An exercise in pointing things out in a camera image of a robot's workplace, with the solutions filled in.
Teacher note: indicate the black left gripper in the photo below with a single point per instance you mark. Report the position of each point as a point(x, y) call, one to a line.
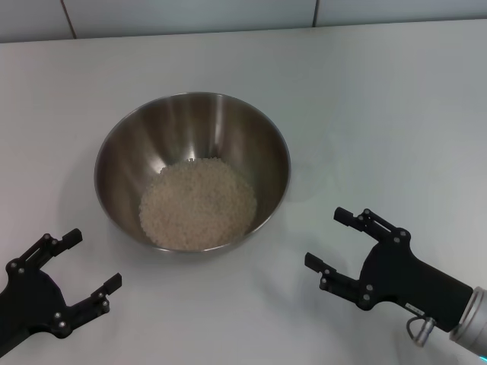
point(30, 304)

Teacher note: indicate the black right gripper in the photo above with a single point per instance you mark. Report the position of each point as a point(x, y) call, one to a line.
point(418, 281)

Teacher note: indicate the white rice grains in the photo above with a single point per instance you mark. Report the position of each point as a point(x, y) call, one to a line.
point(198, 205)

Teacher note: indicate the stainless steel mixing bowl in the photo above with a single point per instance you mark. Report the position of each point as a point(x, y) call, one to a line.
point(152, 152)

